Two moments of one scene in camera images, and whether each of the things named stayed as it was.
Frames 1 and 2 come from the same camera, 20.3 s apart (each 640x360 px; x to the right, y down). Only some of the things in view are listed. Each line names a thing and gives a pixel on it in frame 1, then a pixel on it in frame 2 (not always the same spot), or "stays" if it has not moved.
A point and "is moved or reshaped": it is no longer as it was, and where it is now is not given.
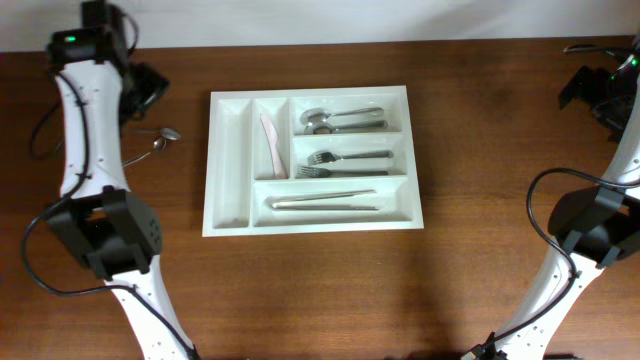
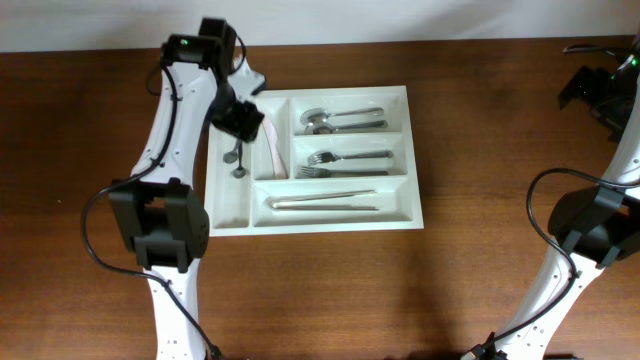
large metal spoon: [324, 129] stays
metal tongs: [276, 203] stays
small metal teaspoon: [158, 146] is moved or reshaped
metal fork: [321, 156] stays
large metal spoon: [315, 116] stays
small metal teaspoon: [166, 132] is moved or reshaped
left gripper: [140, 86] to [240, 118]
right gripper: [578, 86] stays
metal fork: [324, 173] stays
